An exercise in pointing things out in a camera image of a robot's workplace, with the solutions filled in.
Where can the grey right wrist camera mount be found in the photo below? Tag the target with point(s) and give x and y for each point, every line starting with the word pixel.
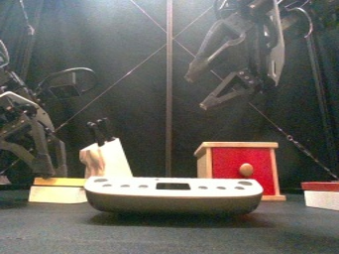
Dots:
pixel 278 49

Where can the wooden box with red drawer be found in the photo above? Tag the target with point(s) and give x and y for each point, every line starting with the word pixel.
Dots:
pixel 247 158

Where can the grey vertical frame pole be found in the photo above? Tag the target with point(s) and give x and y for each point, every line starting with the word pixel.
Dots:
pixel 169 82

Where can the white toy kitchen scale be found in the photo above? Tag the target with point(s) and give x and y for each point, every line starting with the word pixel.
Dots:
pixel 173 195

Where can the yellow egg sushi toy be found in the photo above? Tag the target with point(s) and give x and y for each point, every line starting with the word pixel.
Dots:
pixel 58 190

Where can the wooden toy knife block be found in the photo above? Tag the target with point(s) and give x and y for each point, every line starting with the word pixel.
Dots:
pixel 110 160

